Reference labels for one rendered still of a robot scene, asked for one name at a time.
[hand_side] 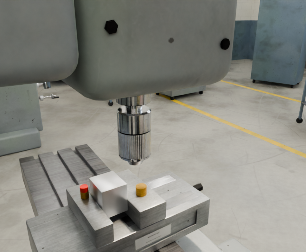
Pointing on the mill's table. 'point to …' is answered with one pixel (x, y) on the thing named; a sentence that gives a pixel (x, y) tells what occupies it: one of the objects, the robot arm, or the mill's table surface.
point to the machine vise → (120, 222)
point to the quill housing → (151, 46)
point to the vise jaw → (143, 202)
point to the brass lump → (141, 190)
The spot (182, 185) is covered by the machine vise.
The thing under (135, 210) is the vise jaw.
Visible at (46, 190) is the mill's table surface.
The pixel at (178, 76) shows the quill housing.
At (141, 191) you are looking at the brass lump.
